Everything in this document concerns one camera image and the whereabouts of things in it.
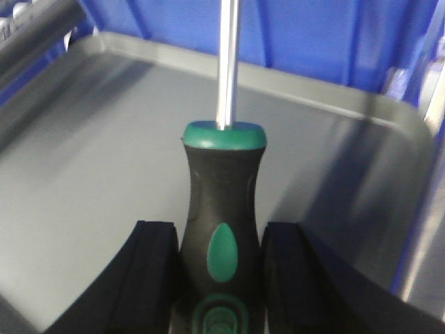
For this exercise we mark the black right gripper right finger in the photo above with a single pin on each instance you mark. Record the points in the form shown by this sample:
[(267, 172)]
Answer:
[(310, 289)]

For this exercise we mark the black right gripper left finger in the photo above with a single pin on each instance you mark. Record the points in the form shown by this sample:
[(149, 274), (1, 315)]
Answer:
[(135, 292)]

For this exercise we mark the grey plastic tray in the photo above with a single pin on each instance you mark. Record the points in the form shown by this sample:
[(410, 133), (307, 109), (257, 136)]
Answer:
[(93, 144)]

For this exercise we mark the large blue plastic bin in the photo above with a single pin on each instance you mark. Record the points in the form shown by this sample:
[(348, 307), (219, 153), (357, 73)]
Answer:
[(379, 47)]

